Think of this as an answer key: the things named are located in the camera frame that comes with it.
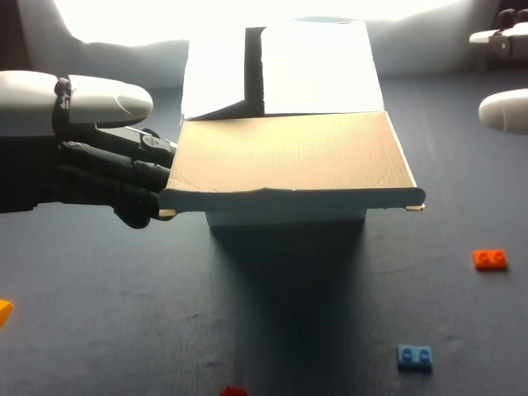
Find grey table cloth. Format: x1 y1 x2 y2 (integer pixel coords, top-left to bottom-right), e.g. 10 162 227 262
0 69 528 396

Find yellow toy brick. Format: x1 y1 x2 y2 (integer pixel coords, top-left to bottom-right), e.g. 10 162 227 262
0 299 15 330

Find orange flat toy brick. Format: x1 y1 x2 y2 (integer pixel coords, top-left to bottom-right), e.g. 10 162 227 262
471 248 508 272

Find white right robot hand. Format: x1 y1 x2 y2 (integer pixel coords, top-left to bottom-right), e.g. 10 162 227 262
469 7 528 135

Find blue flat toy brick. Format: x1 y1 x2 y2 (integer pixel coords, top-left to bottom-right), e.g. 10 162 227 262
396 344 433 373

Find brown cardboard box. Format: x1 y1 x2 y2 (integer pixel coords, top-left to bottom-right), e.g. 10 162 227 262
158 18 427 230

